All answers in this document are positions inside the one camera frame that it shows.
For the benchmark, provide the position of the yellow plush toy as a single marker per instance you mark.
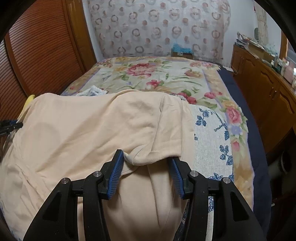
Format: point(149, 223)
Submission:
point(29, 104)

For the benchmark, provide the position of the cardboard box with blue cloth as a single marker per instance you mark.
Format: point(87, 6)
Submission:
point(182, 54)

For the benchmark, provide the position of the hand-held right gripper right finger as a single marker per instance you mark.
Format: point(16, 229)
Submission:
point(177, 178)

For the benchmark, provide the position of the pile of papers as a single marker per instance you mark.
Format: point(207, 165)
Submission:
point(242, 39)

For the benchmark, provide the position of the circle patterned wall curtain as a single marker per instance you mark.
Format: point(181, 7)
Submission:
point(150, 27)

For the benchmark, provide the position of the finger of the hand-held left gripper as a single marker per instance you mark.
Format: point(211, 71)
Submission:
point(10, 121)
point(13, 127)

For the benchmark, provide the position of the small grey fan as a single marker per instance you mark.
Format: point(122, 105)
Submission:
point(256, 34)

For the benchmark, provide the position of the open cardboard box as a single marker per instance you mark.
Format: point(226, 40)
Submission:
point(256, 51)

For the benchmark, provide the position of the wooden sideboard cabinet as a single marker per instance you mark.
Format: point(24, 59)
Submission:
point(259, 88)

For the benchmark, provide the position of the peach printed t-shirt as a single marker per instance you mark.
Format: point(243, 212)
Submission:
point(81, 129)

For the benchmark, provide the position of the floral blanket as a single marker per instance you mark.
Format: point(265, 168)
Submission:
point(150, 71)

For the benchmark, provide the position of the pink bottle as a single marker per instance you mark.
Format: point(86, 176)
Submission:
point(289, 71)

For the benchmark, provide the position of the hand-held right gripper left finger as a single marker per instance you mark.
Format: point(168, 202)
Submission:
point(114, 176)

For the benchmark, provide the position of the tied beige curtain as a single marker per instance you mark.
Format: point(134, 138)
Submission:
point(261, 18)

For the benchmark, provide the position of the dark blue bed sheet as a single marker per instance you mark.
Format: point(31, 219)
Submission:
point(252, 139)

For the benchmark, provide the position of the wooden louvred wardrobe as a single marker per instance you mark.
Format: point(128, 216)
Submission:
point(46, 46)

